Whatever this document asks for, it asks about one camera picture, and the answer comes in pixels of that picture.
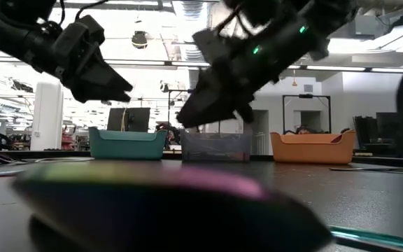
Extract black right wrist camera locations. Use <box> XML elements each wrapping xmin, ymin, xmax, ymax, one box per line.
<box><xmin>192</xmin><ymin>29</ymin><xmax>230</xmax><ymax>66</ymax></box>

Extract background black robot arms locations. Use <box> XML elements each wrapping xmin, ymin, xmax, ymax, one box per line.
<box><xmin>153</xmin><ymin>121</ymin><xmax>182</xmax><ymax>148</ymax></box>
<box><xmin>285</xmin><ymin>125</ymin><xmax>349</xmax><ymax>136</ymax></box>

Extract long ceiling light strip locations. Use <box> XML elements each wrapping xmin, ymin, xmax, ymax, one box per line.
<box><xmin>0</xmin><ymin>55</ymin><xmax>403</xmax><ymax>74</ymax></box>

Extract orange plastic bin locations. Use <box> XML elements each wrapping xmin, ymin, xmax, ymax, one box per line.
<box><xmin>269</xmin><ymin>129</ymin><xmax>357</xmax><ymax>165</ymax></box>

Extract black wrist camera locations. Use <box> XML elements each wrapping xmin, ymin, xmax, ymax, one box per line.
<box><xmin>78</xmin><ymin>14</ymin><xmax>106</xmax><ymax>48</ymax></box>
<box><xmin>192</xmin><ymin>29</ymin><xmax>230</xmax><ymax>66</ymax></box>

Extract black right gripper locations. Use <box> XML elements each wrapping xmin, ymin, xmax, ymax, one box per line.
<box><xmin>176</xmin><ymin>6</ymin><xmax>314</xmax><ymax>127</ymax></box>

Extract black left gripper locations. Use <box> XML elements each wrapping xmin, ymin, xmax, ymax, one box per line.
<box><xmin>22</xmin><ymin>22</ymin><xmax>134</xmax><ymax>104</ymax></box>

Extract white round pillar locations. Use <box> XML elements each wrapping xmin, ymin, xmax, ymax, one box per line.
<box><xmin>29</xmin><ymin>80</ymin><xmax>64</xmax><ymax>151</ymax></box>

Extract silver air duct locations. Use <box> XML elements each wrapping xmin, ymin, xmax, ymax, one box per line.
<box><xmin>171</xmin><ymin>0</ymin><xmax>212</xmax><ymax>92</ymax></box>

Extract black stand frame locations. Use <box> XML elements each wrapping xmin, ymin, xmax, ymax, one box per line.
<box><xmin>167</xmin><ymin>89</ymin><xmax>222</xmax><ymax>134</ymax></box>
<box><xmin>282</xmin><ymin>93</ymin><xmax>332</xmax><ymax>136</ymax></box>

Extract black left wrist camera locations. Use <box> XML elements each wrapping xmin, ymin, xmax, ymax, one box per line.
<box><xmin>78</xmin><ymin>14</ymin><xmax>106</xmax><ymax>48</ymax></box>

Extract black equipment rack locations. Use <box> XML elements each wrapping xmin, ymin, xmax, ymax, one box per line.
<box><xmin>353</xmin><ymin>111</ymin><xmax>400</xmax><ymax>155</ymax></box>

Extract yellow cable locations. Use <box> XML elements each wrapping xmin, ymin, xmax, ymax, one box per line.
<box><xmin>120</xmin><ymin>107</ymin><xmax>128</xmax><ymax>133</ymax></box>

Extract black table edge rail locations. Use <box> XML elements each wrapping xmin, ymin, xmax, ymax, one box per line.
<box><xmin>0</xmin><ymin>149</ymin><xmax>403</xmax><ymax>167</ymax></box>

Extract grey translucent plastic bin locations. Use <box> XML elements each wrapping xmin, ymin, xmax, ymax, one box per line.
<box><xmin>180</xmin><ymin>129</ymin><xmax>253</xmax><ymax>162</ymax></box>

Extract black ceiling dome camera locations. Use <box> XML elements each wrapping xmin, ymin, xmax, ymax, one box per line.
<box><xmin>131</xmin><ymin>30</ymin><xmax>149</xmax><ymax>50</ymax></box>

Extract black fork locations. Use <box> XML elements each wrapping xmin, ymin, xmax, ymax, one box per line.
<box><xmin>330</xmin><ymin>166</ymin><xmax>403</xmax><ymax>175</ymax></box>

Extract teal plastic bin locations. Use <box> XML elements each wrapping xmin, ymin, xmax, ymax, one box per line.
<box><xmin>87</xmin><ymin>126</ymin><xmax>168</xmax><ymax>161</ymax></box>

